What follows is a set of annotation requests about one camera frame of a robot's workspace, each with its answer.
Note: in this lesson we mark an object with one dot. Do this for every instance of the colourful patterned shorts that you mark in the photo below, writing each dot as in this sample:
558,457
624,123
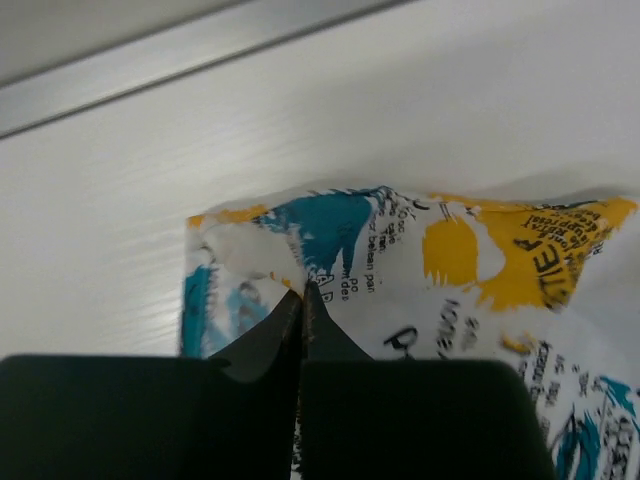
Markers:
551,289

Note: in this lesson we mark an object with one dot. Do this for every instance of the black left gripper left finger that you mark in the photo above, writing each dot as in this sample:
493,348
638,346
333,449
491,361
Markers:
230,416

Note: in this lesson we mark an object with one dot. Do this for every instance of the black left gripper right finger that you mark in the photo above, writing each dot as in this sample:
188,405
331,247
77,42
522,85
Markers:
362,418

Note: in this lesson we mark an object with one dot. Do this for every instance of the aluminium table edge rail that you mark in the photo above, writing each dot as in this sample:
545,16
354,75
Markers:
174,52

